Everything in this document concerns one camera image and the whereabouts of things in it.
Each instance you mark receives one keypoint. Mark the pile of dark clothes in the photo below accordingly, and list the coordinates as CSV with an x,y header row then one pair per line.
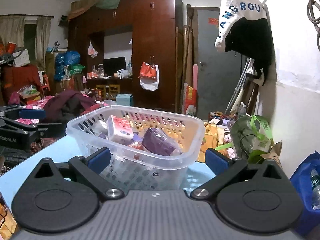
x,y
66,106

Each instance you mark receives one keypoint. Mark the white hoodie with blue letters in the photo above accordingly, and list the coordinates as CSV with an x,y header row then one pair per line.
x,y
231,12

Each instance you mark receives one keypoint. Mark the beige window curtain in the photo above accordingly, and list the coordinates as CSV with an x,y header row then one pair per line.
x,y
42,40

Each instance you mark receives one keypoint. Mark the blue fabric bag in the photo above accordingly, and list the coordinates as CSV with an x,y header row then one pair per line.
x,y
301,180

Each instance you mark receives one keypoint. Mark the blue plastic bags pile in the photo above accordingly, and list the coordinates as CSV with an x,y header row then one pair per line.
x,y
62,59

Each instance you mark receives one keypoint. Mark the teal small box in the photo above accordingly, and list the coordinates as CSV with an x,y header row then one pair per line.
x,y
124,99

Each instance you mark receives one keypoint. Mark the white pink box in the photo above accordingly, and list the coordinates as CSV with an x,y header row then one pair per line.
x,y
119,130

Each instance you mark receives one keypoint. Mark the black hanging garment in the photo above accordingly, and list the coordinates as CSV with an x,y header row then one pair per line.
x,y
252,39

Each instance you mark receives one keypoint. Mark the black monitor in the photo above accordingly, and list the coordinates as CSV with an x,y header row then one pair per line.
x,y
112,65

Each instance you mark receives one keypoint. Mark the white plastic lattice basket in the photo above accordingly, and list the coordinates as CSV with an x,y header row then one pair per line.
x,y
132,169

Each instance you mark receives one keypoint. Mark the dark purple box in bag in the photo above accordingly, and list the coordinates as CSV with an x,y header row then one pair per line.
x,y
158,142

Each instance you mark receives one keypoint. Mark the green and white plastic bag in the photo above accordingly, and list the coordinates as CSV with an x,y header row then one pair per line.
x,y
252,140

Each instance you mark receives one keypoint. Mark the dark red wooden wardrobe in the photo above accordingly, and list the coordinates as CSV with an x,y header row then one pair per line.
x,y
141,31

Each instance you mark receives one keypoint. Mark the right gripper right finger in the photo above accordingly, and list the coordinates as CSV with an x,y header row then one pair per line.
x,y
226,171

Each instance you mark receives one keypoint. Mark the grey metal door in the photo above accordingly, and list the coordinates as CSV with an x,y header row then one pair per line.
x,y
219,72

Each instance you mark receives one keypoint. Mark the orange and white hanging bag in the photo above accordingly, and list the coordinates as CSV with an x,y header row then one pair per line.
x,y
149,76

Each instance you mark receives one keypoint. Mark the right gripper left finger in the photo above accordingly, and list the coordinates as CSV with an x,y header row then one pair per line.
x,y
88,169

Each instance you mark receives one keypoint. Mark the red packets bag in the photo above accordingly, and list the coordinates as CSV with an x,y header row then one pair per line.
x,y
138,145

